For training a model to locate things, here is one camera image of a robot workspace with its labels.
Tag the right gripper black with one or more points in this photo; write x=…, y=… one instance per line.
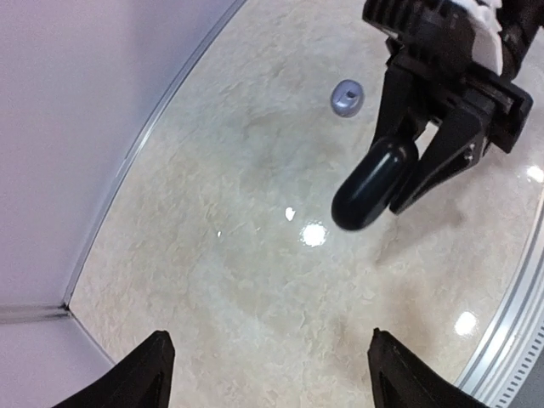
x=430, y=69

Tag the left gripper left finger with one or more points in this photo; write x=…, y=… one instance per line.
x=142, y=379

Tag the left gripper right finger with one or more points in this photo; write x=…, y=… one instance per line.
x=400, y=379

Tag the purple earbud charging case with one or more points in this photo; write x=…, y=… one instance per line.
x=347, y=98

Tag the black earbud case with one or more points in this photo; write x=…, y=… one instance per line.
x=368, y=190

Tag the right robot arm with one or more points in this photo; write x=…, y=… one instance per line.
x=441, y=109

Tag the aluminium front rail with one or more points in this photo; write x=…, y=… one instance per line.
x=513, y=340

